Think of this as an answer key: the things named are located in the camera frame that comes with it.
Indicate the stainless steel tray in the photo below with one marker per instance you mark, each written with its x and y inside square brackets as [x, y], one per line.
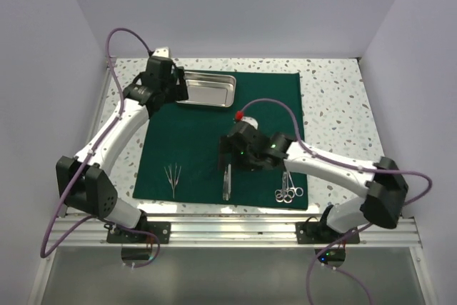
[205, 89]

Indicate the green surgical cloth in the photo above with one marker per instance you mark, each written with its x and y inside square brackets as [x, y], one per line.
[188, 136]

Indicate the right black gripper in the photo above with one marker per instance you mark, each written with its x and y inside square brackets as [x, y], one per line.
[226, 145]

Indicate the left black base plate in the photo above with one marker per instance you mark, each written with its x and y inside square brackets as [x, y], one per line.
[146, 233]

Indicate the steel scalpel handle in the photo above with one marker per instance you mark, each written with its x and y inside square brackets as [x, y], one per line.
[225, 185]
[229, 170]

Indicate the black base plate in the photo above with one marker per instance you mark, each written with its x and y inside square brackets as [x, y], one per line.
[312, 231]
[146, 233]

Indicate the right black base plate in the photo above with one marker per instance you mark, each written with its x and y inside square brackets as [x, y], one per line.
[312, 231]

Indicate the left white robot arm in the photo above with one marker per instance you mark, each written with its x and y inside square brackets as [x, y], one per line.
[83, 179]

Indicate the aluminium rail frame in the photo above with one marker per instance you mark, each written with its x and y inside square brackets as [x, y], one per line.
[230, 254]

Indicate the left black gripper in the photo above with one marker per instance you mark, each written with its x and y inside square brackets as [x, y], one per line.
[178, 91]

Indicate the small steel hemostat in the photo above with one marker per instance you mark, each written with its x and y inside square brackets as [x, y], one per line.
[280, 193]

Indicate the steel surgical scissors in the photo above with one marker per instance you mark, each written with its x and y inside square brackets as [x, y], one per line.
[287, 199]

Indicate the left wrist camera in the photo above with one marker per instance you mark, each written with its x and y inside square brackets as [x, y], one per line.
[162, 52]

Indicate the steel forceps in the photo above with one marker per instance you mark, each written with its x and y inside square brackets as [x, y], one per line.
[176, 176]
[171, 179]

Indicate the long steel hemostat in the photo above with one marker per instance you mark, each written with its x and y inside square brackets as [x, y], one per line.
[293, 190]

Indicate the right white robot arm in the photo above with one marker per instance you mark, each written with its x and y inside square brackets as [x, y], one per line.
[380, 191]

